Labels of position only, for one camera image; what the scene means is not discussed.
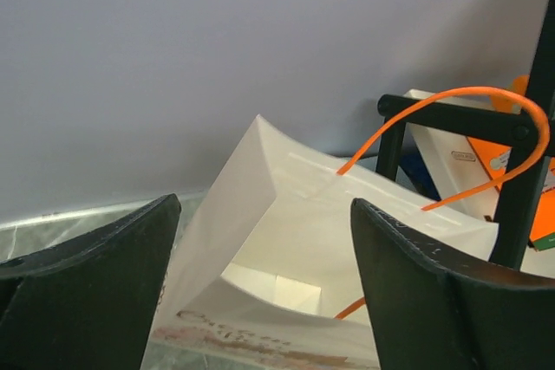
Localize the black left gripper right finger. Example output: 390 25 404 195
350 198 554 369

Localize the orange green snack box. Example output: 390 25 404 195
466 75 555 254

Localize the cream black three-tier shelf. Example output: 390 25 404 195
375 0 555 280

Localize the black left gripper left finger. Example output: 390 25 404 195
1 194 181 369

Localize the white Cream Bear paper bag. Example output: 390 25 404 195
153 117 486 369

